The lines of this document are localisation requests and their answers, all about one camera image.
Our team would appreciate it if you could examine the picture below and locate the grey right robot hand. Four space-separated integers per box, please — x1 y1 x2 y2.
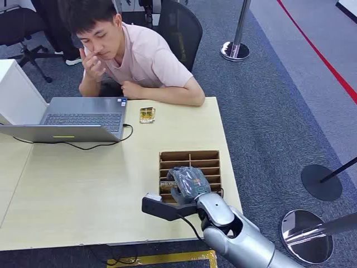
167 166 212 207

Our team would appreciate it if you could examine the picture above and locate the wooden slotted card holder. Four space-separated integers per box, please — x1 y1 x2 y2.
158 150 223 205

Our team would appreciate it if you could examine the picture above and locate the card in holder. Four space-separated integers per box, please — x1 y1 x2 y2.
160 180 177 192

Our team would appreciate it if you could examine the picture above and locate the person's left hand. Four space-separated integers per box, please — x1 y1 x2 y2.
121 80 144 100

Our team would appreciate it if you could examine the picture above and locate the person's hand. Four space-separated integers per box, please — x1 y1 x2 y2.
121 80 144 100
79 47 106 83

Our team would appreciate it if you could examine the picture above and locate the person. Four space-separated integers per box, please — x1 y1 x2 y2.
57 0 206 107

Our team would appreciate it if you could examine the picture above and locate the person's right hand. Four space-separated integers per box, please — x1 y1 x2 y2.
79 47 106 83

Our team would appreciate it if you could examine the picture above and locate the black mesh office chair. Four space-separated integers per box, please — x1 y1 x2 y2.
158 0 203 73

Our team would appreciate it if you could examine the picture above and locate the grey laptop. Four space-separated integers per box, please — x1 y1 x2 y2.
0 97 128 143

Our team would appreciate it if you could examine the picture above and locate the black swivel office chair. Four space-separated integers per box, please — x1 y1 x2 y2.
0 5 64 84

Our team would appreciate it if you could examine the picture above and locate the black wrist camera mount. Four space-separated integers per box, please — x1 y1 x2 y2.
141 192 199 222

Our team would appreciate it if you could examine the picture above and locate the black laptop cable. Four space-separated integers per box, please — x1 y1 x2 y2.
12 123 134 151

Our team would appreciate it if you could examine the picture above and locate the chrome stanchion post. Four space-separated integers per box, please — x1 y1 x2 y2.
280 209 357 265
220 0 252 63

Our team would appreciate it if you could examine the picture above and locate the black stanchion post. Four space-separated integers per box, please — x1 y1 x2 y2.
300 156 357 202

